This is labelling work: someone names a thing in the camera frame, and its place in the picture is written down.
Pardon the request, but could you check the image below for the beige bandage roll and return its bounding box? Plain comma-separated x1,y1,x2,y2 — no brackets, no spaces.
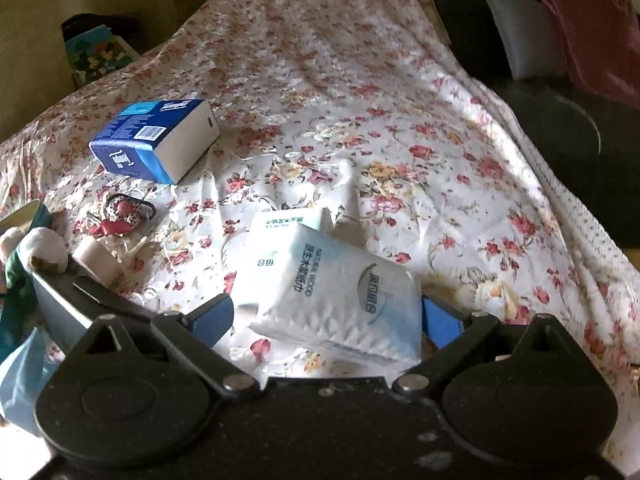
71,236,122,283

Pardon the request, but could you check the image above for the green tin box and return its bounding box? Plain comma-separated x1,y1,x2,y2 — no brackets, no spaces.
0,199,51,233

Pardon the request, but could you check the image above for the green snowman plush toy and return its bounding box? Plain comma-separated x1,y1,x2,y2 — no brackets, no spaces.
0,226,69,311

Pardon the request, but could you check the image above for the flower painting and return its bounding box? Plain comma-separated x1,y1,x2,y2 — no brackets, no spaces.
64,25,141,88

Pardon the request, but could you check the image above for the dark sofa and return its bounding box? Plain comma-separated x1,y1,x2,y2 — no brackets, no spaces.
415,0,640,261

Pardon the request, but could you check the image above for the blue face mask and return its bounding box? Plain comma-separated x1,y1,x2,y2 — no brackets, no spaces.
0,327,61,436

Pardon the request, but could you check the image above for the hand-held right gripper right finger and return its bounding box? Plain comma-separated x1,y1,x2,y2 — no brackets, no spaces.
392,296,586,397

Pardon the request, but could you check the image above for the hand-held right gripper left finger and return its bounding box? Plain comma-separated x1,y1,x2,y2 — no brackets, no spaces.
70,294,262,397

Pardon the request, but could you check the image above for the blue tissue pack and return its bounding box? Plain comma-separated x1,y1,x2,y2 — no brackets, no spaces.
89,98,221,185

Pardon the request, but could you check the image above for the pink cushion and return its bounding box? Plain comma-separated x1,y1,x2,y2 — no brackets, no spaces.
531,0,640,111

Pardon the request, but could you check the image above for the floral bed sheet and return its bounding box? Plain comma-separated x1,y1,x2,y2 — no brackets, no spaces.
0,0,640,431

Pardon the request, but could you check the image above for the light grey cushion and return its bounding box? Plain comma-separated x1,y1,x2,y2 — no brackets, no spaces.
478,0,571,81

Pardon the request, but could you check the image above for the small white tissue packet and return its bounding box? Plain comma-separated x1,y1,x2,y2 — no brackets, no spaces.
248,208,336,246

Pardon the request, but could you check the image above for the white embossed tissue packet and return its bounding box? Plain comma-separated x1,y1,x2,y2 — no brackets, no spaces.
234,224,423,366

